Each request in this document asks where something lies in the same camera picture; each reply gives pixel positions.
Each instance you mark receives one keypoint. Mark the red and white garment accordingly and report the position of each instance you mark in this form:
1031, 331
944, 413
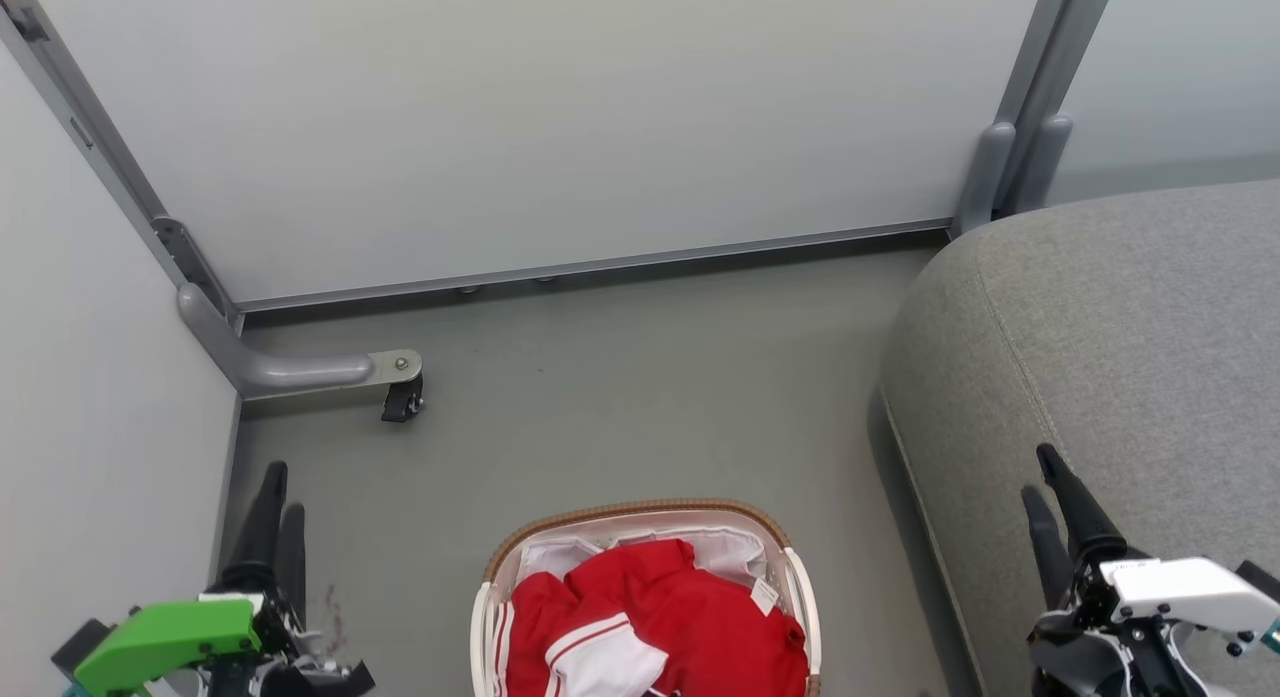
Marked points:
700, 627

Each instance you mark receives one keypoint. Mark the grey partition double post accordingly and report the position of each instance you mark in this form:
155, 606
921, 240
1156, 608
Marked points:
1040, 87

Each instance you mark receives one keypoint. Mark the grey partition corner post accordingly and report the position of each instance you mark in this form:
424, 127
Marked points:
95, 142

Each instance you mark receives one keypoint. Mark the grey fabric sofa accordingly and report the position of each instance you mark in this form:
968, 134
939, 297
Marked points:
1110, 377

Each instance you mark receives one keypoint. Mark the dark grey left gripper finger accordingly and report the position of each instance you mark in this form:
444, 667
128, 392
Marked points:
292, 562
262, 527

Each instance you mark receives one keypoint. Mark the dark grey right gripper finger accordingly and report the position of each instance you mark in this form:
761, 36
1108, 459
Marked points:
1048, 552
1085, 522

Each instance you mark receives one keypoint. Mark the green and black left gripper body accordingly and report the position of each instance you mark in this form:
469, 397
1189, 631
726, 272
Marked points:
165, 642

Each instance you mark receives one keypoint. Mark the white laundry basket brown rim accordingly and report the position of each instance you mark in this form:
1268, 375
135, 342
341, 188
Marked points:
640, 512

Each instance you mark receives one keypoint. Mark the grey partition bottom rail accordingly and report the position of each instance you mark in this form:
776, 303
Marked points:
600, 265

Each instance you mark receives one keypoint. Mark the grey metal partition foot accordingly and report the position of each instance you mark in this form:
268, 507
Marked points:
280, 369

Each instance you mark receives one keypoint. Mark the white label tag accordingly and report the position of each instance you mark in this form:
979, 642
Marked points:
765, 595

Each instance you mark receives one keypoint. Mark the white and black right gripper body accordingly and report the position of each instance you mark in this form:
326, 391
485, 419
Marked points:
1180, 592

